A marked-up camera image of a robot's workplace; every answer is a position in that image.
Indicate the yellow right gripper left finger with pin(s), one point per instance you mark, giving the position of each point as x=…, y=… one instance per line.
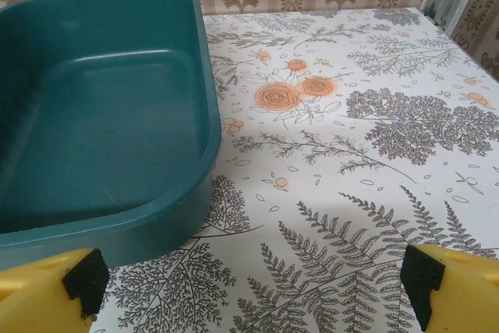
x=35, y=294

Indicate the teal plastic container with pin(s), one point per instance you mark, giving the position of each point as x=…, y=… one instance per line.
x=109, y=122

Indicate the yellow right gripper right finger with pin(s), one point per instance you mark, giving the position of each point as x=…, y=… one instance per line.
x=464, y=294

